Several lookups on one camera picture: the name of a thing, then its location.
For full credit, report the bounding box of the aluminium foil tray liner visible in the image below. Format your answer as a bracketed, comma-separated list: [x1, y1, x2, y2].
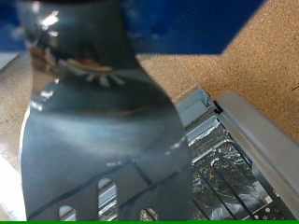
[186, 116, 275, 222]

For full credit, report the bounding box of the silver toaster oven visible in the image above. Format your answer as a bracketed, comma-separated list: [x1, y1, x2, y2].
[183, 90, 299, 222]

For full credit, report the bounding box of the glass oven door with handle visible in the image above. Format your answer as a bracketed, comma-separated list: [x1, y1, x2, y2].
[0, 50, 219, 222]

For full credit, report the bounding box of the metal oven rack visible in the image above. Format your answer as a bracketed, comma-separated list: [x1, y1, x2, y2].
[190, 138, 275, 222]

